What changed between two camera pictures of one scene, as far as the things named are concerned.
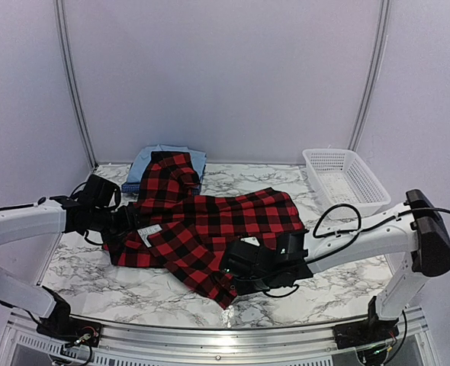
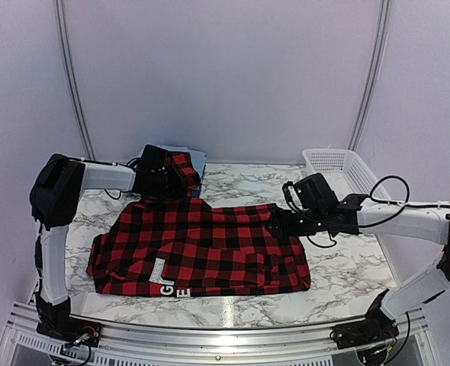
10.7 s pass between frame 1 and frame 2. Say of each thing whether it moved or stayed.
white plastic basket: stayed
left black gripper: moved
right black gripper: moved
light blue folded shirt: stayed
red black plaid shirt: moved
